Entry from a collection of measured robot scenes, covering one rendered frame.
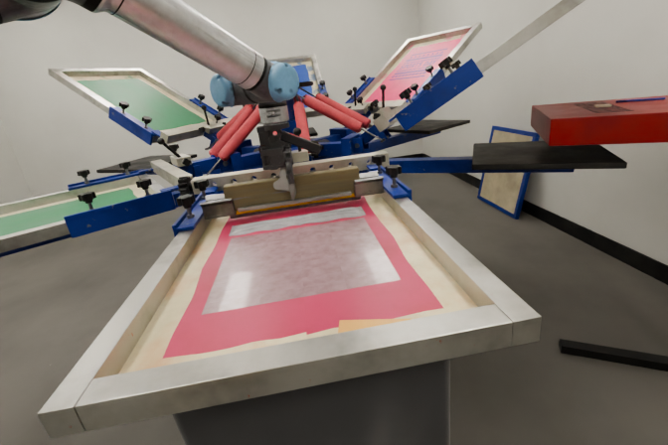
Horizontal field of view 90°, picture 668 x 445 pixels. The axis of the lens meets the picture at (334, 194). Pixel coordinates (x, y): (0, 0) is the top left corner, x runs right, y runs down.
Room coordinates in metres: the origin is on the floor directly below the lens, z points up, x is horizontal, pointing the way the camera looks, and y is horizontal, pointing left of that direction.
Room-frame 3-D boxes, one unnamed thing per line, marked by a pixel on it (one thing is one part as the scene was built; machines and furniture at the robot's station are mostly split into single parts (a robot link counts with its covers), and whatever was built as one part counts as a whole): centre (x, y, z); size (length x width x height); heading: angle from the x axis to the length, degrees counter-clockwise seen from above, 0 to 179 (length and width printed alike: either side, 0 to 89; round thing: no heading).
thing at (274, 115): (0.91, 0.13, 1.23); 0.08 x 0.08 x 0.05
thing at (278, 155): (0.91, 0.14, 1.15); 0.09 x 0.08 x 0.12; 95
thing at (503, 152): (1.47, -0.42, 0.91); 1.34 x 0.41 x 0.08; 65
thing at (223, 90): (0.82, 0.19, 1.31); 0.11 x 0.11 x 0.08; 48
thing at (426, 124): (2.13, -0.36, 0.91); 1.34 x 0.41 x 0.08; 125
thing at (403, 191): (0.96, -0.16, 0.98); 0.30 x 0.05 x 0.07; 5
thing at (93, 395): (0.70, 0.09, 0.97); 0.79 x 0.58 x 0.04; 5
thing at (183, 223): (0.91, 0.39, 0.98); 0.30 x 0.05 x 0.07; 5
